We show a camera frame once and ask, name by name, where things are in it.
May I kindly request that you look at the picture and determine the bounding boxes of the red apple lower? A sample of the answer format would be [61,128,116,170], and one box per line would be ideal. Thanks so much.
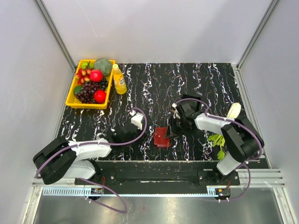
[93,90,107,104]

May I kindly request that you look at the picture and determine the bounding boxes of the yellow plastic tray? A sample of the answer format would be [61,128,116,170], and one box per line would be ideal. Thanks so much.
[65,59,115,109]

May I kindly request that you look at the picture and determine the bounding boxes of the aluminium frame rail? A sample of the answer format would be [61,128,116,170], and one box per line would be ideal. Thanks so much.
[31,169,287,187]

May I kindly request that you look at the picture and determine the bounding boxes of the green lime fruit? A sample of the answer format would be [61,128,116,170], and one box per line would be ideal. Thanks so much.
[73,85,83,96]

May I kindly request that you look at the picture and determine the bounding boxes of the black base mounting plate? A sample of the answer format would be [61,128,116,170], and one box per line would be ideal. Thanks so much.
[87,161,240,186]

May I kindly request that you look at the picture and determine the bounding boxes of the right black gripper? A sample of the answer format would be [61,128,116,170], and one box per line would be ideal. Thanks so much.
[164,116,187,140]

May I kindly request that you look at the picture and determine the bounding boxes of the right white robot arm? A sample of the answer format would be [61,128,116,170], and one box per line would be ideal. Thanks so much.
[165,98,264,185]

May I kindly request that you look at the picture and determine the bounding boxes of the dark purple grape bunch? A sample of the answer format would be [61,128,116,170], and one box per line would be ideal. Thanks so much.
[75,78,108,104]

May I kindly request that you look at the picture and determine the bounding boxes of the red apple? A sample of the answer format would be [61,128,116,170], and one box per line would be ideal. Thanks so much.
[90,70,103,82]
[93,90,107,104]

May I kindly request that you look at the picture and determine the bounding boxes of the yellow juice bottle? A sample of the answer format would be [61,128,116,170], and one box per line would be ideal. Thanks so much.
[112,64,127,95]

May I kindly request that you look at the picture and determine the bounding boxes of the small red fruits cluster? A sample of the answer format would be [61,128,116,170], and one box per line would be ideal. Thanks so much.
[75,69,92,85]

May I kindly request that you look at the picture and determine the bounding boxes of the red apple upper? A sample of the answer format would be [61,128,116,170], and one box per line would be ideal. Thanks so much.
[90,70,103,82]

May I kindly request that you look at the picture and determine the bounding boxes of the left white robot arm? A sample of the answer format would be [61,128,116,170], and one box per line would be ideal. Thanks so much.
[33,107,148,185]

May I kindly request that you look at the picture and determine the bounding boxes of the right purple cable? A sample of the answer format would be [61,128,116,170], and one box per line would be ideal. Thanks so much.
[172,98,263,203]

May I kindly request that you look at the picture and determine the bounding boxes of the black card dispenser box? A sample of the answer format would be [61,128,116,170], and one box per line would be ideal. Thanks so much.
[181,94,201,112]

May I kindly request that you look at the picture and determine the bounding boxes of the red leather card holder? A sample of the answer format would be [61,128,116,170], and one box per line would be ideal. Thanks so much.
[154,127,170,147]

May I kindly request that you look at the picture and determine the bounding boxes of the green pear fruit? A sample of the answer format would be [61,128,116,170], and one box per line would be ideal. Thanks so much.
[80,61,94,70]

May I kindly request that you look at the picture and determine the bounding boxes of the green broccoli head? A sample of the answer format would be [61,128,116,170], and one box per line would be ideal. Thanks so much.
[93,58,113,77]

